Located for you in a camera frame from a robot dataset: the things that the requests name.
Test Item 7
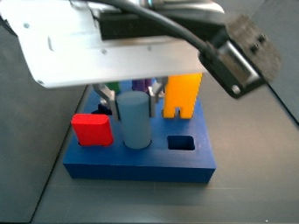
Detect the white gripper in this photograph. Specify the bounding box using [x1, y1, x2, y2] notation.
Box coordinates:
[0, 0, 227, 122]

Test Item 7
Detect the light blue oval cylinder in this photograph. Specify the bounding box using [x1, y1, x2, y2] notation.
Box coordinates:
[116, 91, 151, 150]

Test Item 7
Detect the purple pentagon block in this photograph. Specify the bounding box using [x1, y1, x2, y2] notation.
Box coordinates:
[132, 79, 152, 93]

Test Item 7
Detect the green hexagon block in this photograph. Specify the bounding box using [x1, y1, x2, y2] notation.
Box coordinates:
[107, 81, 120, 94]

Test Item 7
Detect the yellow arch block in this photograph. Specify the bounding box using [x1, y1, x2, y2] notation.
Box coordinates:
[163, 73, 202, 119]

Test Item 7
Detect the red rounded block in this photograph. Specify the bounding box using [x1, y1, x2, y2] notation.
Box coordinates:
[71, 114, 114, 146]

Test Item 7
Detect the blue shape sorter base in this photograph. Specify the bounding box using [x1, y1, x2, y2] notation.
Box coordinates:
[62, 80, 218, 185]

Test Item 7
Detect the black cable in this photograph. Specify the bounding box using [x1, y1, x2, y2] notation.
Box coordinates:
[83, 0, 218, 56]

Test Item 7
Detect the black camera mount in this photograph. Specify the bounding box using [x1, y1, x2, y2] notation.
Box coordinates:
[199, 15, 282, 99]

